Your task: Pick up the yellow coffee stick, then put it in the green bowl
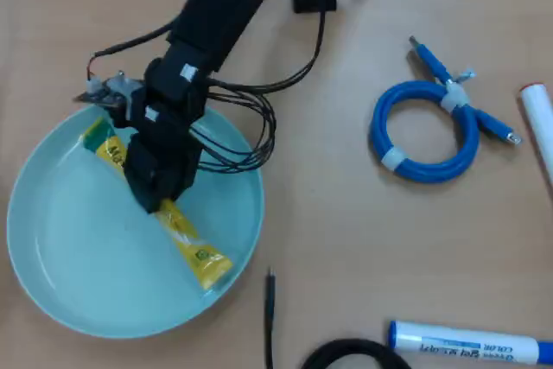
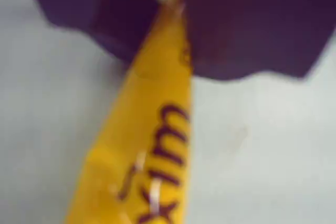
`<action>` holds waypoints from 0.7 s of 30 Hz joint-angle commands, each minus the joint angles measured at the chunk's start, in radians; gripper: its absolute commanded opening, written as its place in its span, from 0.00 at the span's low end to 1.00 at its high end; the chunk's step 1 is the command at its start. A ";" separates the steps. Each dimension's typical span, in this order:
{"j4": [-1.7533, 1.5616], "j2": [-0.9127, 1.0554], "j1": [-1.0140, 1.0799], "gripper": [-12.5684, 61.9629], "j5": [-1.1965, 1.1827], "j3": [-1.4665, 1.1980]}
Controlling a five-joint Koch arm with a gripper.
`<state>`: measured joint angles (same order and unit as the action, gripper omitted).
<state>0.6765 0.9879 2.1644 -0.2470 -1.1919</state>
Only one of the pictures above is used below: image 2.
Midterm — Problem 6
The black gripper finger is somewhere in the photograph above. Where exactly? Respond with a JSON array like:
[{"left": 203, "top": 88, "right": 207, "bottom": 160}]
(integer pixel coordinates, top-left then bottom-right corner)
[
  {"left": 178, "top": 0, "right": 336, "bottom": 81},
  {"left": 22, "top": 0, "right": 161, "bottom": 64}
]

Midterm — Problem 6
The yellow Maxim coffee stick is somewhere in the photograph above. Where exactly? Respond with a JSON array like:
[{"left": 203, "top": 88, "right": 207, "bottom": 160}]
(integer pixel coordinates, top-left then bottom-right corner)
[{"left": 64, "top": 0, "right": 194, "bottom": 224}]

